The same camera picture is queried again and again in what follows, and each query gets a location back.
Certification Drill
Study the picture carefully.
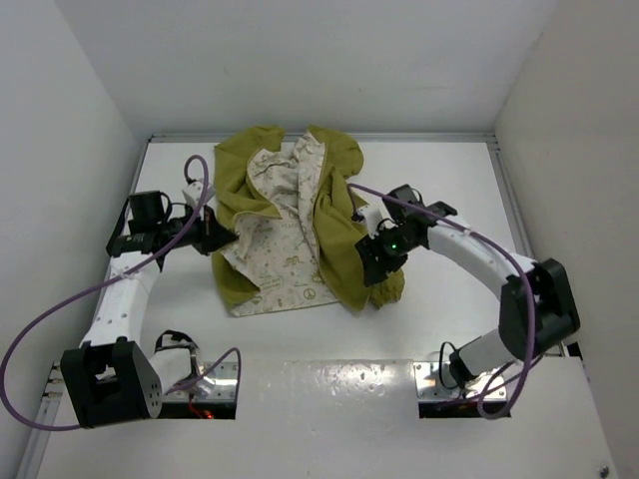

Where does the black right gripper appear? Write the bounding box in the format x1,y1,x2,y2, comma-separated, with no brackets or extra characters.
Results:
355,227,418,287

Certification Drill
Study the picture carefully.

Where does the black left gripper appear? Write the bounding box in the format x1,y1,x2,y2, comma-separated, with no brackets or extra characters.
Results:
157,201,236,255

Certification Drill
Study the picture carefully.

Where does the olive green jacket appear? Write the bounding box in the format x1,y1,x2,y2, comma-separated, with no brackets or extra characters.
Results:
212,126,405,317

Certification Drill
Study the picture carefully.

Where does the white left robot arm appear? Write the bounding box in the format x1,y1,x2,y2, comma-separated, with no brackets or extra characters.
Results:
61,180,237,429

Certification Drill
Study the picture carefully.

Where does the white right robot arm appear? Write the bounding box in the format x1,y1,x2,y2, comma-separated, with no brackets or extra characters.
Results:
352,185,581,389

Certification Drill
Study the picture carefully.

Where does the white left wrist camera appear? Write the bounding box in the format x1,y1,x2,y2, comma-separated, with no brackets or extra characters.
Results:
182,179,216,209

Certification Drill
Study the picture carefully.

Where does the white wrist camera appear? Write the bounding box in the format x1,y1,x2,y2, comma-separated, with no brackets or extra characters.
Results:
182,179,216,209
351,205,383,239

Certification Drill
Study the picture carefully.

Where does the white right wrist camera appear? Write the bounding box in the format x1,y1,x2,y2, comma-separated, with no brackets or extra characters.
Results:
351,205,383,239

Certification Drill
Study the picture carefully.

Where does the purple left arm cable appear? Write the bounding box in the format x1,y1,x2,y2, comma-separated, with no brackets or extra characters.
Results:
0,156,242,431

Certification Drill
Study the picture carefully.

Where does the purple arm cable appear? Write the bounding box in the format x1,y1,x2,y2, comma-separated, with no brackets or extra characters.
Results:
347,183,545,419
0,156,242,431

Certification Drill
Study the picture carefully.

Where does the left aluminium base plate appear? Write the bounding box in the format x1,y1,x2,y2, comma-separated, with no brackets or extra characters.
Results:
162,360,238,403

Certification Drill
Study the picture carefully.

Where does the aluminium base plate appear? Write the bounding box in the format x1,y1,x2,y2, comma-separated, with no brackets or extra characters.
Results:
162,360,238,403
411,361,508,405

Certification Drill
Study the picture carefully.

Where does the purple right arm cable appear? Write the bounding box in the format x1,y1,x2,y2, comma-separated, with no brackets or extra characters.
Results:
347,183,545,419

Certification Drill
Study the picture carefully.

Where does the right aluminium base plate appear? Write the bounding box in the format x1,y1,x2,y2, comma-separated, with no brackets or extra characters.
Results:
411,361,508,405

